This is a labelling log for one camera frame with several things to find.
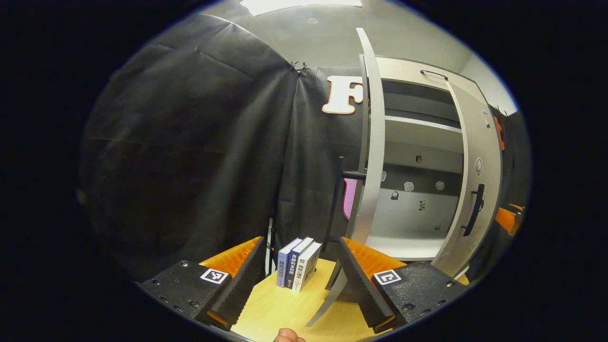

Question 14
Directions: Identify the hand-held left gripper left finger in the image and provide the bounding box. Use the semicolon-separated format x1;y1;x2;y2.
138;236;266;332

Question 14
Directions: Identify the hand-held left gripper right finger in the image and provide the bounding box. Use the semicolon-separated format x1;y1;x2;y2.
335;236;468;334

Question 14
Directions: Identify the white cabinet door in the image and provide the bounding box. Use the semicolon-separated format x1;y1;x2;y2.
306;28;386;328
430;78;503;278

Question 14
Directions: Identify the white cabinet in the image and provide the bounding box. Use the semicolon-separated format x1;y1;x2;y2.
360;54;504;281

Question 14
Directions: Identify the white cabinet drawer front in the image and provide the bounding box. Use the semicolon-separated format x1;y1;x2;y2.
375;57;485;98

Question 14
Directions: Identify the light blue book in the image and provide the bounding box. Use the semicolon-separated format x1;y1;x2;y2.
277;238;303;288

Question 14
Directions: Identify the black backdrop cloth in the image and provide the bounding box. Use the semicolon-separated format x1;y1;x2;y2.
78;13;366;281
489;104;532;266

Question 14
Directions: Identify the dark blue book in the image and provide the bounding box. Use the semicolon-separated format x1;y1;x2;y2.
285;237;314;290

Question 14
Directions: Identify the ceiling light panel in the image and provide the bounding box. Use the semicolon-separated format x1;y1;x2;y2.
240;0;362;16

